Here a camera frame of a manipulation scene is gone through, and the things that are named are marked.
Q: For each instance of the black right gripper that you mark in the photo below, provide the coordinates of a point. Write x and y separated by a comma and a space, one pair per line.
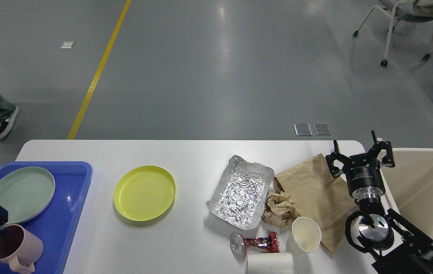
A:
364, 177

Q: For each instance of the pink mug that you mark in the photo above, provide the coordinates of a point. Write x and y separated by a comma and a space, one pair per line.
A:
20, 249

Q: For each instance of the yellow plastic plate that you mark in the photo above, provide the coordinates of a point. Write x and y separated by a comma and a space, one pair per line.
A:
144, 193

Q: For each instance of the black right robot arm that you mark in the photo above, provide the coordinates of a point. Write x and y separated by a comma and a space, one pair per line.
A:
396, 245

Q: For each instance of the pale green plate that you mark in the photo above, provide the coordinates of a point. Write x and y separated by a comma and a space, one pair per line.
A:
26, 192

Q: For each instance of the right metal floor plate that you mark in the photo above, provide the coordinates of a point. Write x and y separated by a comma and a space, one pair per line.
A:
322, 128

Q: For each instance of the metal floor plate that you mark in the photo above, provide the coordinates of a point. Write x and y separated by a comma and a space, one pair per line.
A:
322, 128
303, 129

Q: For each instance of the brown paper bag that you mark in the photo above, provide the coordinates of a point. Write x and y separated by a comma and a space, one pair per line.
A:
318, 196

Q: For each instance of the beige plastic bin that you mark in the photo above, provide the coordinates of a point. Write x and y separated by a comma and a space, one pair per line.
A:
411, 185

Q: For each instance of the blue plastic tray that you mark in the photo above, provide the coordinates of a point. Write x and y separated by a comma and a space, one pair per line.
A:
56, 225

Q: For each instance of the left metal floor plate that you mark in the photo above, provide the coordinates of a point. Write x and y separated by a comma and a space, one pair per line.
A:
303, 129

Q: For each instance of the upright white paper cup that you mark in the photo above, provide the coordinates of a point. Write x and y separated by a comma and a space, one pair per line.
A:
305, 236

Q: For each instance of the crumpled brown paper ball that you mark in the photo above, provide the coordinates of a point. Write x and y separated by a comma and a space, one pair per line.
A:
280, 210

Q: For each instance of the aluminium foil tray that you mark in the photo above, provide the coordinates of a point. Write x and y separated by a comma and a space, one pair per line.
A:
240, 195

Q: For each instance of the lying white paper cup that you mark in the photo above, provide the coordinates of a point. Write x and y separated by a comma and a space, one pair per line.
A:
270, 263

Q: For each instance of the crushed red soda can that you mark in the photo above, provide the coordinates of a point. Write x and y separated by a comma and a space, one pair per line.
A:
239, 244

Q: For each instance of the white framed office chair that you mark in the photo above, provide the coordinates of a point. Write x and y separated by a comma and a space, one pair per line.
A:
415, 11

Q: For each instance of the white floor marker tag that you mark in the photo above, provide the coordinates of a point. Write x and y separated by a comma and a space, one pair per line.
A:
67, 45

